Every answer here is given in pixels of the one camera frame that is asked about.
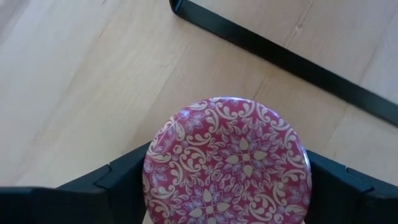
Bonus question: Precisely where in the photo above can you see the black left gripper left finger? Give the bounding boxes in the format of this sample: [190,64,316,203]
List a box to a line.
[0,141,153,224]

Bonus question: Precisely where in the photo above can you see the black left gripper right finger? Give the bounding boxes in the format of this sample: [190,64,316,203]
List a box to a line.
[303,149,398,224]

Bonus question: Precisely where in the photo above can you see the pink patterned round candle holder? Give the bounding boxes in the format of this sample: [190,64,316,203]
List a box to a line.
[142,96,313,224]

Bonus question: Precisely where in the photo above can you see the wooden shelf riser black legs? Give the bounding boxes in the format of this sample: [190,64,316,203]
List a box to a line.
[169,0,398,128]

